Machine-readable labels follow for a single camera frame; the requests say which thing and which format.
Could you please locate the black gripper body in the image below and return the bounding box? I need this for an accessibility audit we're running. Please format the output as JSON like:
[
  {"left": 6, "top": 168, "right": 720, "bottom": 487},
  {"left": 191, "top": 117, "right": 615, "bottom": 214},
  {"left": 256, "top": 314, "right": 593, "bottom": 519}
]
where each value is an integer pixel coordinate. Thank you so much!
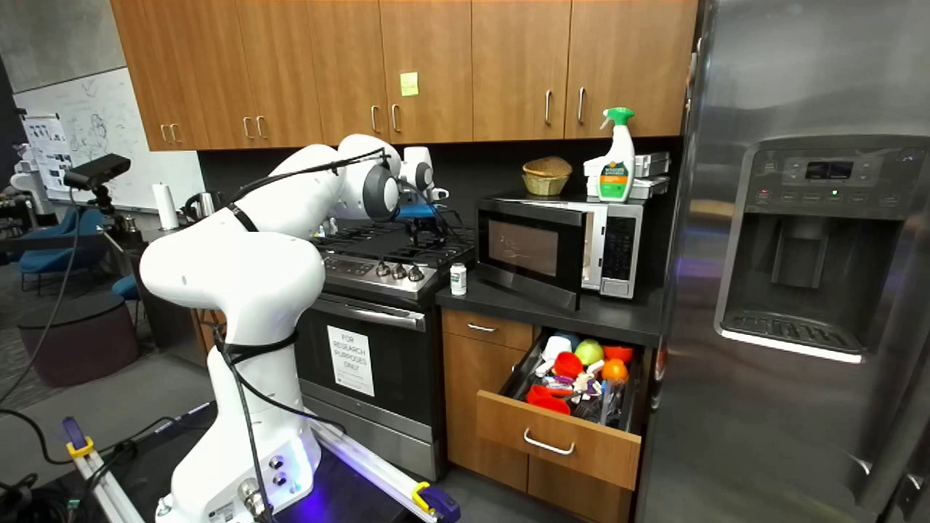
[{"left": 399, "top": 185, "right": 449, "bottom": 242}]

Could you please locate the white spray bottle green trigger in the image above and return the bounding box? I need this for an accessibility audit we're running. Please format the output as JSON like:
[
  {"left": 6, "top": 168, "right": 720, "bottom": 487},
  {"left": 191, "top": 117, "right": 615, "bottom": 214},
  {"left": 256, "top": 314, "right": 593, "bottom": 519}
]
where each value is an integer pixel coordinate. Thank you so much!
[{"left": 580, "top": 104, "right": 638, "bottom": 205}]

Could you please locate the stainless steel microwave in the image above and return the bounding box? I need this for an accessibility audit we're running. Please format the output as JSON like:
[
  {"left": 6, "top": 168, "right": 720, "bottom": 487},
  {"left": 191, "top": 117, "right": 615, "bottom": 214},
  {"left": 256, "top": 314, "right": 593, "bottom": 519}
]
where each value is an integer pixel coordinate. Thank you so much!
[{"left": 474, "top": 192, "right": 673, "bottom": 317}]

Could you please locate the narrow wooden drawer panel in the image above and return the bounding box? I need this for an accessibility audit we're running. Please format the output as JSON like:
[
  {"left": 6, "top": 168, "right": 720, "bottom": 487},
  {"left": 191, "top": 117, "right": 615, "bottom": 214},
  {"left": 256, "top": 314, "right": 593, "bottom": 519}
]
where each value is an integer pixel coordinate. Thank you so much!
[{"left": 439, "top": 307, "right": 538, "bottom": 357}]

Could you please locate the wicker basket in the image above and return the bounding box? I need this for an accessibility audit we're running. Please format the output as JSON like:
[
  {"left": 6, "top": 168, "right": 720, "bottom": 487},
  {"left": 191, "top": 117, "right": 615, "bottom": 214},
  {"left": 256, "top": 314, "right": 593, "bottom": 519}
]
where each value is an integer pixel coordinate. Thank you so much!
[{"left": 516, "top": 153, "right": 579, "bottom": 201}]

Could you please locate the white paper notice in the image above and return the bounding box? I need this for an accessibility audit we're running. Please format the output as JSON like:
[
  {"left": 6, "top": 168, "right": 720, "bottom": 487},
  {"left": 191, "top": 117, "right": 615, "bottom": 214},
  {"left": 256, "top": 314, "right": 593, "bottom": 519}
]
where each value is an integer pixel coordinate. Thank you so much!
[{"left": 323, "top": 323, "right": 380, "bottom": 400}]

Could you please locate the stainless gas stove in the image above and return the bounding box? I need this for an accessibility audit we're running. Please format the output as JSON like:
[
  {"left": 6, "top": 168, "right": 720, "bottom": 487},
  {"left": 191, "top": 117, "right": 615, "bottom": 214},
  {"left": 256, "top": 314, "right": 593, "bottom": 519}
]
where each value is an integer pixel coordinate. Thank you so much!
[{"left": 294, "top": 213, "right": 480, "bottom": 486}]

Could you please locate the wooden base cabinet door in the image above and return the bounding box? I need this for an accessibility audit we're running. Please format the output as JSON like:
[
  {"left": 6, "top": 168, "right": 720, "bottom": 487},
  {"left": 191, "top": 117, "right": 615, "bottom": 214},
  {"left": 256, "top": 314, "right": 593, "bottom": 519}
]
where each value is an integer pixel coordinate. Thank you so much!
[{"left": 439, "top": 336, "right": 531, "bottom": 493}]

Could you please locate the white plastic toy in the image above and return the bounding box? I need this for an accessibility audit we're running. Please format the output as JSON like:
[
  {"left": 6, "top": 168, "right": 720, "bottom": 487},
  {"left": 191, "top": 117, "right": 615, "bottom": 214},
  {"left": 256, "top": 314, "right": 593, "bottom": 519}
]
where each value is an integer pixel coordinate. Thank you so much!
[{"left": 531, "top": 330, "right": 580, "bottom": 377}]

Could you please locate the red toy ball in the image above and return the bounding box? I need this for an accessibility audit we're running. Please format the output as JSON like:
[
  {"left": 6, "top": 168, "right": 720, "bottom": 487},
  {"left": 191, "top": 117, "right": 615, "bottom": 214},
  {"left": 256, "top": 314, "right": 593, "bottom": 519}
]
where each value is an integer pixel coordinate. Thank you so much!
[{"left": 550, "top": 348, "right": 588, "bottom": 383}]

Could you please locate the green toy ball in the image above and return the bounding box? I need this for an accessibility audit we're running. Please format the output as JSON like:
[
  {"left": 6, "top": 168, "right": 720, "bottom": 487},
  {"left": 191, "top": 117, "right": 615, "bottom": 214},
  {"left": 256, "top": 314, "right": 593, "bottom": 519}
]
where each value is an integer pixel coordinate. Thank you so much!
[{"left": 572, "top": 336, "right": 608, "bottom": 368}]

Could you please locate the red plastic toy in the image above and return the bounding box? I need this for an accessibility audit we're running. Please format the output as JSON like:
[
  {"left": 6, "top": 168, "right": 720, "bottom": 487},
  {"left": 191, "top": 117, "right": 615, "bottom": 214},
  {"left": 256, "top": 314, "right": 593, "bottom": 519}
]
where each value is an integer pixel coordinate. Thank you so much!
[{"left": 522, "top": 381, "right": 574, "bottom": 418}]

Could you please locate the orange toy ball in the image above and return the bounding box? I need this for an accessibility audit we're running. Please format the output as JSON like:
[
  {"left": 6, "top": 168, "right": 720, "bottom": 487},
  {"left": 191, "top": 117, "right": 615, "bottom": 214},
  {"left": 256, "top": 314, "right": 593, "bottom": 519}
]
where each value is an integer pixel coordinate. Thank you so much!
[{"left": 599, "top": 355, "right": 633, "bottom": 390}]

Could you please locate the white robot cart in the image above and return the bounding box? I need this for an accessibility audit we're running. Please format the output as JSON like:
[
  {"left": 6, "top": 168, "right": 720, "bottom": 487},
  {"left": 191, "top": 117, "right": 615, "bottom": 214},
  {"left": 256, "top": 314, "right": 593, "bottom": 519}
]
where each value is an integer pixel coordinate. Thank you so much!
[{"left": 54, "top": 404, "right": 465, "bottom": 523}]

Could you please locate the wooden kitchen drawer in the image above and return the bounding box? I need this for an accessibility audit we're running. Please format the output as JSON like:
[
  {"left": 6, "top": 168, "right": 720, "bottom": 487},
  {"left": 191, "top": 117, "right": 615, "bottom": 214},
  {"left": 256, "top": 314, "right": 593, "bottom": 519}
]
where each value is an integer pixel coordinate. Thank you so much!
[{"left": 471, "top": 327, "right": 654, "bottom": 493}]

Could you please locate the purple yellow clamp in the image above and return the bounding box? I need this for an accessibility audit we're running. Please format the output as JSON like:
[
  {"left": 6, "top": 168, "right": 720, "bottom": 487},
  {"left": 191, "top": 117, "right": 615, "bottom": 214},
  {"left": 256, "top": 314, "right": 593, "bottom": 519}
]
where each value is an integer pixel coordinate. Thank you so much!
[
  {"left": 59, "top": 412, "right": 102, "bottom": 468},
  {"left": 409, "top": 477, "right": 465, "bottom": 523}
]

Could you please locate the dark round ottoman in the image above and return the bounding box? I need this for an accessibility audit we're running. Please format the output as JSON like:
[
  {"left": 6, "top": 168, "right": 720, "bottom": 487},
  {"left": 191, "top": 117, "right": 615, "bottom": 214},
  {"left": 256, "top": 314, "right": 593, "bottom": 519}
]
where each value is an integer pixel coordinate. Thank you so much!
[{"left": 14, "top": 294, "right": 146, "bottom": 391}]

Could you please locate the blue chair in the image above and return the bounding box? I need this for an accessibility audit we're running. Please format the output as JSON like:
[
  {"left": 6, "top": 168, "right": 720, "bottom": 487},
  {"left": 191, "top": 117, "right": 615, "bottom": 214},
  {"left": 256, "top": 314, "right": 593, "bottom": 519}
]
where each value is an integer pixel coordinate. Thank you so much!
[{"left": 14, "top": 205, "right": 112, "bottom": 294}]

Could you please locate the stainless steel refrigerator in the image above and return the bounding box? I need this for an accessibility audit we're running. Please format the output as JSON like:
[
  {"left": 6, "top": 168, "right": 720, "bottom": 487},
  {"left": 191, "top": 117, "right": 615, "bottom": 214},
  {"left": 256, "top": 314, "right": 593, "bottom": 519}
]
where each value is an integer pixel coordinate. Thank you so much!
[{"left": 630, "top": 0, "right": 930, "bottom": 523}]

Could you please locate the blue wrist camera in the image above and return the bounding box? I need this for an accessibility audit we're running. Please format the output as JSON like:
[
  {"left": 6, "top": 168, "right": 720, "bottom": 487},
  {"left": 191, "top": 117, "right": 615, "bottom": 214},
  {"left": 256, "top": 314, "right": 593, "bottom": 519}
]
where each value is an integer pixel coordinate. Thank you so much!
[{"left": 391, "top": 198, "right": 442, "bottom": 223}]

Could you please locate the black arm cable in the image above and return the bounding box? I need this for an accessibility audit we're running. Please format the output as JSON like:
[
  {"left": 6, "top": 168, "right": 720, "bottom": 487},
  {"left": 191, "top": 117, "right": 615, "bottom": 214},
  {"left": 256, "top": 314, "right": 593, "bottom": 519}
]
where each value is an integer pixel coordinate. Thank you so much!
[{"left": 227, "top": 142, "right": 391, "bottom": 208}]

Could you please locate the wooden wall cabinet door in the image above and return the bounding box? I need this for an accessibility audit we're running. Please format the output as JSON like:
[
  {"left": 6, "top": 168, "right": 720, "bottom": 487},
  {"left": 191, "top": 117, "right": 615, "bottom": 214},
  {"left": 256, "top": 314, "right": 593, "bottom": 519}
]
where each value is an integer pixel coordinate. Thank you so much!
[
  {"left": 564, "top": 0, "right": 699, "bottom": 142},
  {"left": 378, "top": 0, "right": 477, "bottom": 149},
  {"left": 108, "top": 0, "right": 175, "bottom": 153},
  {"left": 471, "top": 0, "right": 572, "bottom": 144},
  {"left": 166, "top": 0, "right": 259, "bottom": 153},
  {"left": 249, "top": 0, "right": 387, "bottom": 150}
]

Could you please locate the white cylindrical post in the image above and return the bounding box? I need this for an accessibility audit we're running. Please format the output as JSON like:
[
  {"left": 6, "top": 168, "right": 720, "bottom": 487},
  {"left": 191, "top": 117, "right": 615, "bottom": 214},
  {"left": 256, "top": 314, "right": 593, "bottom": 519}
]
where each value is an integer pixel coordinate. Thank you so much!
[{"left": 147, "top": 179, "right": 184, "bottom": 234}]

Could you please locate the wall whiteboard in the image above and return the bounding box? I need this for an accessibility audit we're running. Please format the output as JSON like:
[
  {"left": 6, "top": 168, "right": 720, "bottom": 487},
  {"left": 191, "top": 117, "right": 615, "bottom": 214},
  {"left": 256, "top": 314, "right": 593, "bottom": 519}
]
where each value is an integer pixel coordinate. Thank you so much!
[{"left": 11, "top": 63, "right": 210, "bottom": 214}]

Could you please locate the black tripod camera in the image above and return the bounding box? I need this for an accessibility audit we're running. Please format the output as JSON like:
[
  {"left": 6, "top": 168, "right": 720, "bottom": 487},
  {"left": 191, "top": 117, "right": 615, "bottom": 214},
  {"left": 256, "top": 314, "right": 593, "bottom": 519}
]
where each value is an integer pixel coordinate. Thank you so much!
[{"left": 60, "top": 150, "right": 134, "bottom": 194}]

